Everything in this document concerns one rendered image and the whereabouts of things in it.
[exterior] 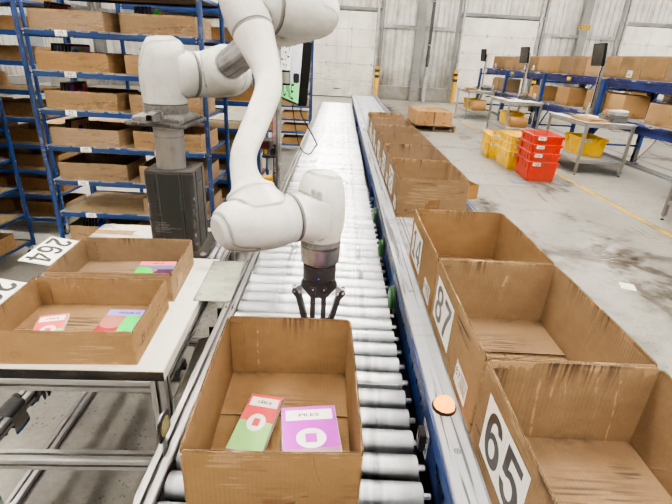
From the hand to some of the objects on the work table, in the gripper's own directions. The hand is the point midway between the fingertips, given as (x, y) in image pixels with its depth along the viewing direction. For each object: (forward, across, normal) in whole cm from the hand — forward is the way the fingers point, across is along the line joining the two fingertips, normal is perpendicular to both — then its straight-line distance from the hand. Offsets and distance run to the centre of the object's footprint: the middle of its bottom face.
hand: (317, 335), depth 110 cm
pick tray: (+10, +67, -42) cm, 80 cm away
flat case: (+9, +58, -42) cm, 72 cm away
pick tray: (+10, +65, -11) cm, 67 cm away
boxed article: (+10, +74, -9) cm, 75 cm away
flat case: (+10, +55, -12) cm, 57 cm away
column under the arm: (+10, +59, -75) cm, 96 cm away
